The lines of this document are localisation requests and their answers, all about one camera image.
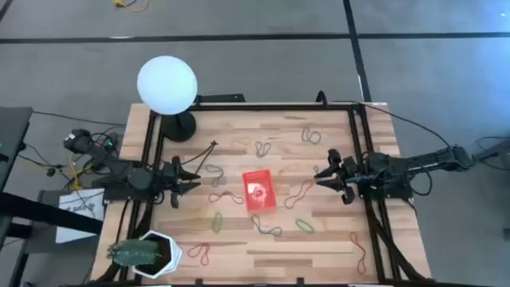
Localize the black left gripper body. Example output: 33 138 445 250
160 156 189 209

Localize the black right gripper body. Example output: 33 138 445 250
327 148 360 206

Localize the red rubber band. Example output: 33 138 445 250
349 230 367 276
283 179 316 210
186 242 211 267
207 191 245 206

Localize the green rubber band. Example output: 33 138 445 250
254 140 273 159
211 210 224 234
294 218 316 235

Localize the dark brown rubber band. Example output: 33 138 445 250
178 140 220 166

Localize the white hexagonal plant pot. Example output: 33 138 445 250
131 230 183 280

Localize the orange plastic basket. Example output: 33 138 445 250
241 168 278 213

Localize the green cactus plant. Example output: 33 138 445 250
106 238 163 268

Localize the white globe lamp black base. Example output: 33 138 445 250
136 55 199 143

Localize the white paper box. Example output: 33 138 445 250
55 187 106 245

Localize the black beam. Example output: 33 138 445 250
0 191 105 236

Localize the black aluminium table frame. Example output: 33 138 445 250
107 101 434 287

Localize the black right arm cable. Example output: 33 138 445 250
410 164 434 198

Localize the long black supply cable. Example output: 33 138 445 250
330 100 452 149

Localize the yellow cable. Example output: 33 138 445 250
113 0 149 13
68 153 95 191

